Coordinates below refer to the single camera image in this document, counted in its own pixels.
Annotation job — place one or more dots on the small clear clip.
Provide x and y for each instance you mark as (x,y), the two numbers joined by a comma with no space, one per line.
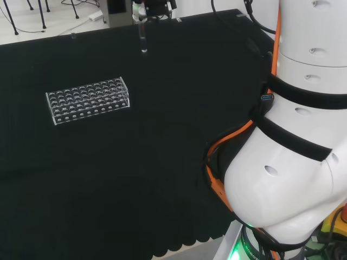
(73,35)

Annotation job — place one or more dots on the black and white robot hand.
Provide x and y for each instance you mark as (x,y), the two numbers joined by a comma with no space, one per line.
(157,8)

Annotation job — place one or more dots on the clear glass test tube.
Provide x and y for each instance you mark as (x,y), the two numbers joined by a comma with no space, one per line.
(143,38)

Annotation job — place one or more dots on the grey metal cabinet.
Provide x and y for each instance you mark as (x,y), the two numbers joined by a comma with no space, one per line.
(116,13)

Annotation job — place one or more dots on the black bench cloth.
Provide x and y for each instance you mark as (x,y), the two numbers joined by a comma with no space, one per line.
(135,168)

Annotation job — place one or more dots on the yellow stop button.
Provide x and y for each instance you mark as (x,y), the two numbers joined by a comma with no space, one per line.
(329,219)

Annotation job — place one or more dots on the white power strip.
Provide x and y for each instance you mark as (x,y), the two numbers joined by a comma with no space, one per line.
(96,15)

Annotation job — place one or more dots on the black tripod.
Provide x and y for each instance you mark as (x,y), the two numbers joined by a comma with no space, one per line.
(12,23)
(75,12)

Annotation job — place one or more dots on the clear plastic test tube rack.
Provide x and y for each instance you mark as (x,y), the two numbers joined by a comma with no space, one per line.
(86,100)

